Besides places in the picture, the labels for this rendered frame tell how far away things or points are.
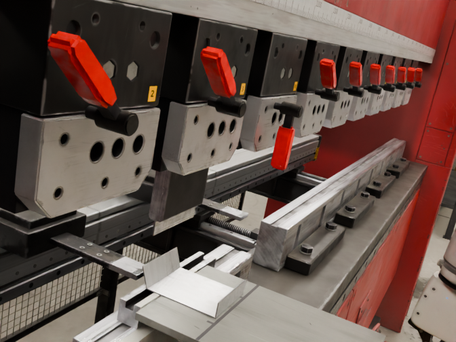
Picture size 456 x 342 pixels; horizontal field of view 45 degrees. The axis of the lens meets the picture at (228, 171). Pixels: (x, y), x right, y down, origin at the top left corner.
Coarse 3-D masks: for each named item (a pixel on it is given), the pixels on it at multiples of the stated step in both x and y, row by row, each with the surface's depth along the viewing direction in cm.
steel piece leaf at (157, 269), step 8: (176, 248) 77; (160, 256) 73; (168, 256) 75; (176, 256) 76; (152, 264) 71; (160, 264) 73; (168, 264) 74; (176, 264) 76; (144, 272) 69; (152, 272) 71; (160, 272) 72; (168, 272) 74; (152, 280) 71
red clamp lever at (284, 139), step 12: (276, 108) 78; (288, 108) 77; (300, 108) 76; (288, 120) 77; (288, 132) 77; (276, 144) 78; (288, 144) 78; (276, 156) 79; (288, 156) 79; (276, 168) 80
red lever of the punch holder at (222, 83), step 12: (204, 48) 52; (216, 48) 52; (204, 60) 52; (216, 60) 51; (216, 72) 52; (228, 72) 53; (216, 84) 54; (228, 84) 54; (228, 96) 56; (216, 108) 59; (228, 108) 58; (240, 108) 58
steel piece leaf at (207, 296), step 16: (176, 272) 75; (192, 272) 76; (160, 288) 70; (176, 288) 71; (192, 288) 72; (208, 288) 72; (224, 288) 73; (240, 288) 71; (192, 304) 68; (208, 304) 68; (224, 304) 67
